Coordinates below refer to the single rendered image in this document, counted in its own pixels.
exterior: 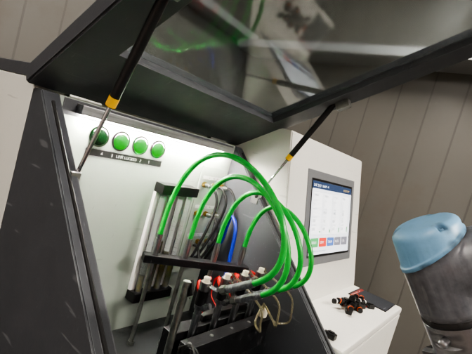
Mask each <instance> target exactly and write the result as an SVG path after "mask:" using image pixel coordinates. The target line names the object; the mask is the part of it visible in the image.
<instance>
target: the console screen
mask: <svg viewBox="0 0 472 354"><path fill-rule="evenodd" d="M353 193H354V181H350V180H348V179H345V178H341V177H338V176H334V175H331V174H328V173H324V172H321V171H317V170H314V169H309V168H308V182H307V192H306V210H305V221H304V227H305V229H306V231H307V233H308V236H309V238H310V241H311V244H312V247H313V255H314V265H318V264H322V263H328V262H332V261H339V260H343V259H347V258H350V237H351V226H352V215H353ZM307 266H308V249H307V246H306V241H305V239H304V238H303V267H307Z"/></svg>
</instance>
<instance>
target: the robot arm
mask: <svg viewBox="0 0 472 354"><path fill-rule="evenodd" d="M392 239H393V243H394V246H395V250H396V252H397V255H398V259H399V262H400V269H401V271H402V272H403V273H404V274H405V277H406V280H407V283H408V285H409V288H410V290H411V293H412V295H413V298H414V301H415V303H416V305H417V308H418V311H419V314H420V316H421V319H422V321H423V324H424V326H425V329H426V332H427V334H428V337H429V339H430V342H431V345H429V346H427V347H425V348H424V349H423V350H422V353H423V354H472V225H471V226H467V227H466V226H465V225H464V224H463V223H462V222H461V219H460V218H459V217H458V216H457V215H456V214H452V213H444V212H443V213H436V214H428V215H424V216H420V217H417V218H413V219H411V220H409V221H406V222H404V223H403V224H401V225H399V226H398V227H397V228H396V229H395V231H394V233H393V236H392Z"/></svg>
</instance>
